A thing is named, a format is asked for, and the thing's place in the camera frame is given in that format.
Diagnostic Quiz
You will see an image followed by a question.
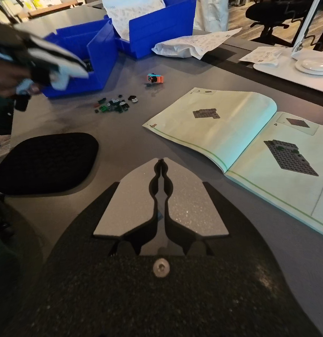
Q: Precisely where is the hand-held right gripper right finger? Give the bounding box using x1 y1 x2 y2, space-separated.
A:
161 157 230 255

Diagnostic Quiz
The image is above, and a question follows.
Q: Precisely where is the blue plastic bin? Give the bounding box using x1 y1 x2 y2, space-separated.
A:
42 18 120 99
103 0 197 60

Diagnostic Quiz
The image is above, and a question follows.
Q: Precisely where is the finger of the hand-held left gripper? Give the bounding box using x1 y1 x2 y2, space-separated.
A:
27 38 89 79
49 66 73 90

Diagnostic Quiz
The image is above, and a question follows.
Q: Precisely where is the wooden bench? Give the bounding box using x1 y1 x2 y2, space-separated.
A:
27 1 84 17

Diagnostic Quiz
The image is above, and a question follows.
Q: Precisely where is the white lamp stand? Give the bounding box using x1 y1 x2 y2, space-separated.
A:
292 0 323 60

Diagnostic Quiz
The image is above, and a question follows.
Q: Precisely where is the pile of small bricks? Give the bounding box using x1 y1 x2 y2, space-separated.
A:
94 95 139 114

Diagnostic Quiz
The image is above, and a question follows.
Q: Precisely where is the brick building instruction booklet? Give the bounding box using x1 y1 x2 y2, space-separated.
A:
142 87 323 239

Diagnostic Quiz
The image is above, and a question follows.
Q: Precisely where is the black office chair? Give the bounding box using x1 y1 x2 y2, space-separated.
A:
245 0 317 46

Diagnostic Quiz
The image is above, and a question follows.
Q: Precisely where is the white printed paper bag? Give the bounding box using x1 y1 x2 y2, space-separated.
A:
102 0 166 40
152 27 243 60

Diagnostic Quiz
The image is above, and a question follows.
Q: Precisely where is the white cloth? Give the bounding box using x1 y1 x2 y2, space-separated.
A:
194 0 228 31

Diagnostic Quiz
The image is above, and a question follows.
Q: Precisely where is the white plate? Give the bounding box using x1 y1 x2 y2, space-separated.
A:
295 57 323 75

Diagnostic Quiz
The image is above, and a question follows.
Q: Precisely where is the small printed paper bag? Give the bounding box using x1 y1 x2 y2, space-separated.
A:
239 47 286 66

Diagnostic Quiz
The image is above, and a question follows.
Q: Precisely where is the orange and teal brick figure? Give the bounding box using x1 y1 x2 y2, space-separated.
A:
145 73 164 86

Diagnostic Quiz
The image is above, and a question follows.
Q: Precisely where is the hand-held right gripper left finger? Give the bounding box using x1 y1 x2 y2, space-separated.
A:
93 158 162 255

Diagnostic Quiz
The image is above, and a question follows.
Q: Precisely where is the person's left hand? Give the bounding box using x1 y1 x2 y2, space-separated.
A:
0 57 43 98

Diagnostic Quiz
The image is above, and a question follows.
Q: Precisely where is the white tray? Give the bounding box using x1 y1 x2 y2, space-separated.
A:
253 46 323 95

